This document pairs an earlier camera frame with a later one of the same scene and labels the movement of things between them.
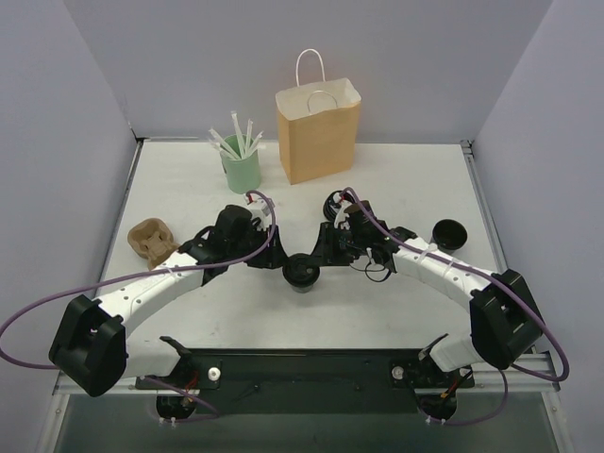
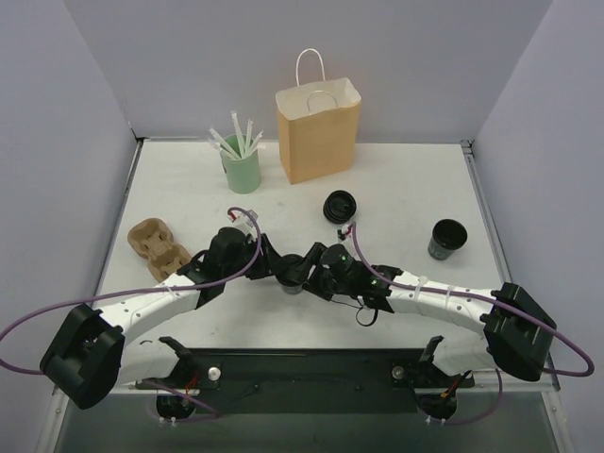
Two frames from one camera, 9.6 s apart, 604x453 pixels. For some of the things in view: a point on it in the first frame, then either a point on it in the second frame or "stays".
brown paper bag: x=317 y=126 stays
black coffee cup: x=449 y=235 stays
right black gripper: x=333 y=243 -> x=314 y=266
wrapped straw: x=239 y=134 stays
